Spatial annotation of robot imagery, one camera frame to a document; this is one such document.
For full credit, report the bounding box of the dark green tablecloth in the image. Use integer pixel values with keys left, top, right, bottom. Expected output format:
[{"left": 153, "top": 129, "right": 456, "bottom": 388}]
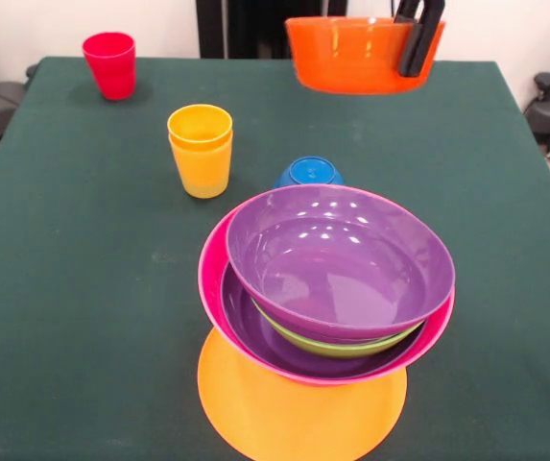
[{"left": 0, "top": 56, "right": 550, "bottom": 461}]

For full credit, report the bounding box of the purple plastic bowl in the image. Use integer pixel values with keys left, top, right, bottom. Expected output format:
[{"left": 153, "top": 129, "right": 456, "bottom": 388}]
[
  {"left": 220, "top": 261, "right": 424, "bottom": 380},
  {"left": 226, "top": 184, "right": 457, "bottom": 342}
]

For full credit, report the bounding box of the red plastic cup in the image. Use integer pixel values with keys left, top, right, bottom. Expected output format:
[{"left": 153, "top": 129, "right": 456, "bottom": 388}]
[{"left": 82, "top": 31, "right": 137, "bottom": 102}]

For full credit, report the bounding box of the orange plastic cup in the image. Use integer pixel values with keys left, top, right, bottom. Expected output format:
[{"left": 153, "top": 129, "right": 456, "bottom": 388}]
[{"left": 166, "top": 104, "right": 234, "bottom": 153}]

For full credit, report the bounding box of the light green plastic bowl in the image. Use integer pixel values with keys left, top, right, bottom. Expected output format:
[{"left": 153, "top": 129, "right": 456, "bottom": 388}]
[{"left": 250, "top": 297, "right": 424, "bottom": 360}]

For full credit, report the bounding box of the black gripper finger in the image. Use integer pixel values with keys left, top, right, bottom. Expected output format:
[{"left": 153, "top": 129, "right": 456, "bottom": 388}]
[
  {"left": 397, "top": 0, "right": 447, "bottom": 79},
  {"left": 393, "top": 0, "right": 424, "bottom": 25}
]

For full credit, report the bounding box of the large pink plastic bowl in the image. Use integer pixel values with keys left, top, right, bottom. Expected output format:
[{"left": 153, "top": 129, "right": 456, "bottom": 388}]
[{"left": 197, "top": 206, "right": 456, "bottom": 387}]

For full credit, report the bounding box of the blue plastic bowl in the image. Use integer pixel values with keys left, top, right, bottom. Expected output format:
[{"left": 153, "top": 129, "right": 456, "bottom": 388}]
[{"left": 274, "top": 156, "right": 346, "bottom": 189}]

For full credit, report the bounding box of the yellow plastic cup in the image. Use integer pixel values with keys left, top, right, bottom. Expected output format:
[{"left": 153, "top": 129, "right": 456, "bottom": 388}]
[{"left": 168, "top": 129, "right": 233, "bottom": 200}]

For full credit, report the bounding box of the small red-orange plastic bowl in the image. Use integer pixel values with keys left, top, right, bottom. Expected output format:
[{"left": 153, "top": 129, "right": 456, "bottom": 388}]
[{"left": 284, "top": 16, "right": 447, "bottom": 96}]

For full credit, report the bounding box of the large orange plastic bowl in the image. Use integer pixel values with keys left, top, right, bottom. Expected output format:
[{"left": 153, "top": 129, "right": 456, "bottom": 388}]
[{"left": 196, "top": 327, "right": 408, "bottom": 461}]

